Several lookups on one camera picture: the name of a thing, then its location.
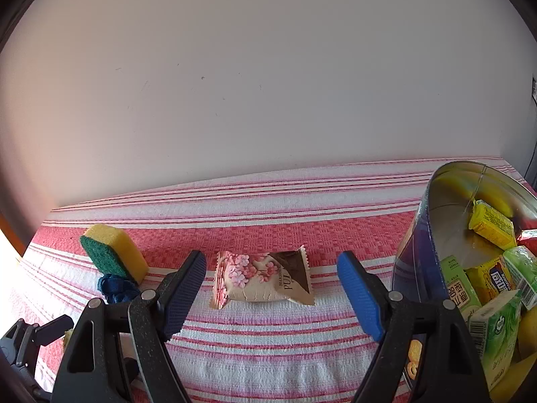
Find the pink striped tablecloth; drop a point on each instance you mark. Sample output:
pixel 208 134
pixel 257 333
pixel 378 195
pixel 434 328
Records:
pixel 293 344

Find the yellow snack packet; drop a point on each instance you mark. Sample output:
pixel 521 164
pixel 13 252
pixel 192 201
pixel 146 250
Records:
pixel 491 279

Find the pink flower snack packet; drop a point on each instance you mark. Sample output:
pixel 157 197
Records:
pixel 256 279

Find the white packet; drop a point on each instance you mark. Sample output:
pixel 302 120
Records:
pixel 497 336

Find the round metal cookie tin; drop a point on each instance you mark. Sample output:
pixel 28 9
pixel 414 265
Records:
pixel 419 243

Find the yellow-green printed packet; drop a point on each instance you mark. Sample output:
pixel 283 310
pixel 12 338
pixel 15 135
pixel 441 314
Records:
pixel 493 224

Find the green tissue pack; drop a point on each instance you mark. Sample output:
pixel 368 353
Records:
pixel 522 270

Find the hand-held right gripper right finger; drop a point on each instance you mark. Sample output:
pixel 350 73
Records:
pixel 360 298

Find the dark blue cloth scrap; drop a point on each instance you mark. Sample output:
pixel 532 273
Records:
pixel 117 289

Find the plain yellow sponge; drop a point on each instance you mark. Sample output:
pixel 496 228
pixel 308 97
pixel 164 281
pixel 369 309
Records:
pixel 68 339
pixel 514 382

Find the small green packet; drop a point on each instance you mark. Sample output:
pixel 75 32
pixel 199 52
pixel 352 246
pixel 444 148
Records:
pixel 459 289

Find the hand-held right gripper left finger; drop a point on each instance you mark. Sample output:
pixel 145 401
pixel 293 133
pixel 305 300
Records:
pixel 184 298

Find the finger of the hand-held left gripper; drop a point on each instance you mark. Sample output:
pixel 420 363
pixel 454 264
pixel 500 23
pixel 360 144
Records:
pixel 52 329

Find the red snack packet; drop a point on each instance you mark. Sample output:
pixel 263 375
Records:
pixel 529 237

